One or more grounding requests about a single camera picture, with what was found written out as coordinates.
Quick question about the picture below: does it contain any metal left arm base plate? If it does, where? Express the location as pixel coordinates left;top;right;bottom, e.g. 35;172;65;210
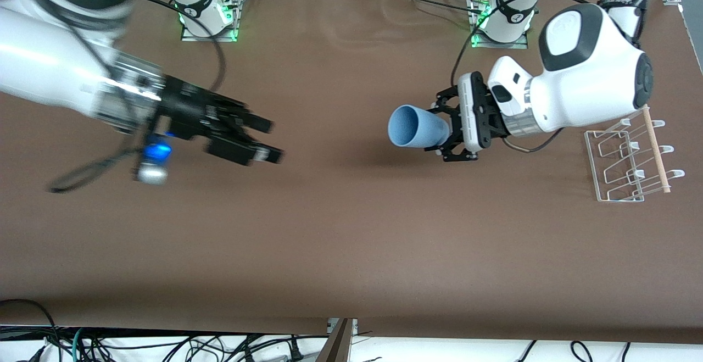
470;0;529;49

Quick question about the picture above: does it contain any white wire cup rack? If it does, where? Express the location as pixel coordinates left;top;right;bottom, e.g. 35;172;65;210
584;106;686;203

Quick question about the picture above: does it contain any thick black floor cable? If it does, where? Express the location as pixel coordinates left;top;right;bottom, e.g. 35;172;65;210
0;298;60;362

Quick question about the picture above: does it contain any teal floor cable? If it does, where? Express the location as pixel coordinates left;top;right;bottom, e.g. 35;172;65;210
70;327;87;362

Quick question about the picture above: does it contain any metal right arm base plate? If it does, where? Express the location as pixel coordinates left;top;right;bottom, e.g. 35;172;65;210
181;0;243;42

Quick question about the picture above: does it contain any looped black floor cable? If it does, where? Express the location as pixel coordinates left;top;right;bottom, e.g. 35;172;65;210
570;341;595;362

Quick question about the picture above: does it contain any blue plastic cup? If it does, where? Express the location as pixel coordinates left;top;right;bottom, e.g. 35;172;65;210
388;105;451;148

